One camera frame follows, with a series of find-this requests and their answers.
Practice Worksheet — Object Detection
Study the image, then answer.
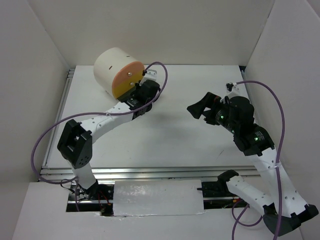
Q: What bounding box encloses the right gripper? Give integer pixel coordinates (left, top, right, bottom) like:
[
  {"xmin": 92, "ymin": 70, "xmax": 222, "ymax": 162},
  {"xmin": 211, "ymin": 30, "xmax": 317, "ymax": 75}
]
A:
[{"xmin": 186, "ymin": 90, "xmax": 238, "ymax": 133}]

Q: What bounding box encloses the yellow drawer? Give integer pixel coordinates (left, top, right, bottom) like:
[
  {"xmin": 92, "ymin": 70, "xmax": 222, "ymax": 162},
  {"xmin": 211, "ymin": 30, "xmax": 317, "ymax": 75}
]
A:
[{"xmin": 111, "ymin": 81, "xmax": 139, "ymax": 99}]

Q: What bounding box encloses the pink top drawer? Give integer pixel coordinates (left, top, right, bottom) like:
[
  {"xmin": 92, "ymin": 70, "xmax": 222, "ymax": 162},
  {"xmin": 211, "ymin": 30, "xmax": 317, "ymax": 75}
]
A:
[{"xmin": 112, "ymin": 61, "xmax": 145, "ymax": 88}]

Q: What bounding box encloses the white round drawer cabinet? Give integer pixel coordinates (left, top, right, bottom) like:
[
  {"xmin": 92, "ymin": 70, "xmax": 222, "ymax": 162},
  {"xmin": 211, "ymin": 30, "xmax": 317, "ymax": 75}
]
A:
[{"xmin": 93, "ymin": 47, "xmax": 137, "ymax": 96}]

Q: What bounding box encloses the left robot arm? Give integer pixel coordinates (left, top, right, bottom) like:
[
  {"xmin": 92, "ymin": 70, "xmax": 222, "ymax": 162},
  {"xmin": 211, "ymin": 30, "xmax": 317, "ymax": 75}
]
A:
[{"xmin": 57, "ymin": 79, "xmax": 160, "ymax": 200}]

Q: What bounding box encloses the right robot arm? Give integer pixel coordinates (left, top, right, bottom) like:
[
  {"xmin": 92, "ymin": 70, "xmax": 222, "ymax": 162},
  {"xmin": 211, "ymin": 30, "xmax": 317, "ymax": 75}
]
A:
[{"xmin": 187, "ymin": 92, "xmax": 319, "ymax": 236}]

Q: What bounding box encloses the white foil sheet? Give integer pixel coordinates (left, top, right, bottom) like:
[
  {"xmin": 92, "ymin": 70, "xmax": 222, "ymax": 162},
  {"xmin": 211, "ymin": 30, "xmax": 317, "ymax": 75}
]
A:
[{"xmin": 113, "ymin": 179, "xmax": 205, "ymax": 217}]

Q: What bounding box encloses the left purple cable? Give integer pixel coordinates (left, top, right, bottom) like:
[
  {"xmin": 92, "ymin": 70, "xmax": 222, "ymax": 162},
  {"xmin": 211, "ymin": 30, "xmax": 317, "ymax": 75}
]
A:
[{"xmin": 30, "ymin": 61, "xmax": 168, "ymax": 213}]

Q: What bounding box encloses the purple cable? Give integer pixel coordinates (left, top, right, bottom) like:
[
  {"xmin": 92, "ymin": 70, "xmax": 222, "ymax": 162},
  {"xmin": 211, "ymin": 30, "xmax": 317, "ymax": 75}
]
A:
[
  {"xmin": 231, "ymin": 80, "xmax": 286, "ymax": 240},
  {"xmin": 30, "ymin": 61, "xmax": 168, "ymax": 213}
]

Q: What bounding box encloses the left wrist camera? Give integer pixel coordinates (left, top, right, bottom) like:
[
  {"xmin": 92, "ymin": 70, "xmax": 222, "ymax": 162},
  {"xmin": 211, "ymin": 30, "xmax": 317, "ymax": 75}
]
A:
[{"xmin": 139, "ymin": 69, "xmax": 157, "ymax": 85}]

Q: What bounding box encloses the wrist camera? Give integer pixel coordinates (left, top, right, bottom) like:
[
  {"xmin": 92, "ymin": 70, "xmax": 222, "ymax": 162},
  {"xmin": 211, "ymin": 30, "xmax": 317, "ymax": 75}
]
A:
[
  {"xmin": 139, "ymin": 69, "xmax": 157, "ymax": 85},
  {"xmin": 225, "ymin": 82, "xmax": 240, "ymax": 99}
]

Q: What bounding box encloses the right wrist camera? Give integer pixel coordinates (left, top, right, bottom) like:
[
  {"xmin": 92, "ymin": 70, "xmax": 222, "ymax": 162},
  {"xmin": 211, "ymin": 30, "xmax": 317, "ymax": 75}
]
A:
[{"xmin": 225, "ymin": 82, "xmax": 240, "ymax": 99}]

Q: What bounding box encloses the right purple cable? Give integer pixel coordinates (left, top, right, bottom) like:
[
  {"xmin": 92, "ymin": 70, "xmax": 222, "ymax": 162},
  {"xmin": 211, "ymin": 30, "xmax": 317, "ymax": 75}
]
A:
[{"xmin": 231, "ymin": 80, "xmax": 286, "ymax": 240}]

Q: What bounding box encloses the aluminium rail frame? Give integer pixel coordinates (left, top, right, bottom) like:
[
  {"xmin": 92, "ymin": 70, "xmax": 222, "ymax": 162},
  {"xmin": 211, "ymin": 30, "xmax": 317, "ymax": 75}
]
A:
[{"xmin": 38, "ymin": 67, "xmax": 278, "ymax": 181}]

